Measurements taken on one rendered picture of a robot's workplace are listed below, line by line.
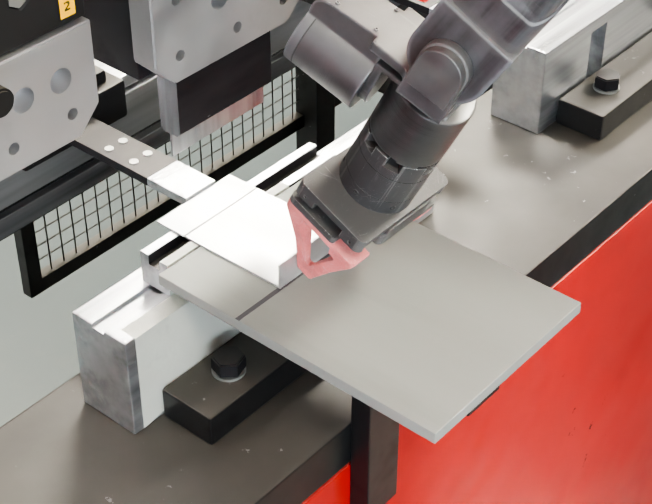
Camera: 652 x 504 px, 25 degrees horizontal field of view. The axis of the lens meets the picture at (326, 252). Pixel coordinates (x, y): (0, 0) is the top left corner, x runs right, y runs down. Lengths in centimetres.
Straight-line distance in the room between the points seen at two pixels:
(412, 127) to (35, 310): 178
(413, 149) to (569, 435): 69
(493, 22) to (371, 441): 41
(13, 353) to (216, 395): 147
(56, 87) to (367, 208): 24
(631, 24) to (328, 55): 69
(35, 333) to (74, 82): 172
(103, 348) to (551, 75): 58
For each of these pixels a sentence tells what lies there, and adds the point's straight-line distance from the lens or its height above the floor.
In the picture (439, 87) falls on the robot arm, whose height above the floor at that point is 122.
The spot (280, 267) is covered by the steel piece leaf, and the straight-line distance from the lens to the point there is 108.
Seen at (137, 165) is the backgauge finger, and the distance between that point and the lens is 122.
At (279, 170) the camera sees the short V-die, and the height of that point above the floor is 100.
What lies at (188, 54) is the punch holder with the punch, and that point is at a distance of 100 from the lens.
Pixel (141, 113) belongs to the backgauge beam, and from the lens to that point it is 141.
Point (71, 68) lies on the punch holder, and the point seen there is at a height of 123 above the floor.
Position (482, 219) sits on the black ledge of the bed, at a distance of 138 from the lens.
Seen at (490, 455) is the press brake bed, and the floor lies 67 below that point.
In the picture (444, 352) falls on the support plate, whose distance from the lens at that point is 104.
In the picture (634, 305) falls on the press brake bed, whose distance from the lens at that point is 159.
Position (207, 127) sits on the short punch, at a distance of 111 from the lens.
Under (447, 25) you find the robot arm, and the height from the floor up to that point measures 126.
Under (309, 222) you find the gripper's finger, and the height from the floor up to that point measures 108.
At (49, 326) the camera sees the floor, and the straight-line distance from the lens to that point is 264.
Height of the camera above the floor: 169
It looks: 38 degrees down
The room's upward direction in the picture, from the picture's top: straight up
